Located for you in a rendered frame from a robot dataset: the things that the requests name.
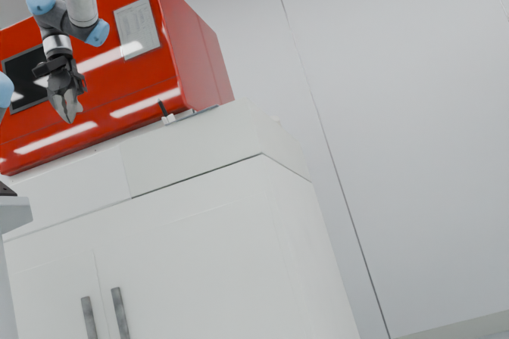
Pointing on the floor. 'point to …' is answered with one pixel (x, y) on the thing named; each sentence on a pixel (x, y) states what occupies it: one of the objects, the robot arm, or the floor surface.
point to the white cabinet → (188, 265)
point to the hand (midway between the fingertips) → (68, 118)
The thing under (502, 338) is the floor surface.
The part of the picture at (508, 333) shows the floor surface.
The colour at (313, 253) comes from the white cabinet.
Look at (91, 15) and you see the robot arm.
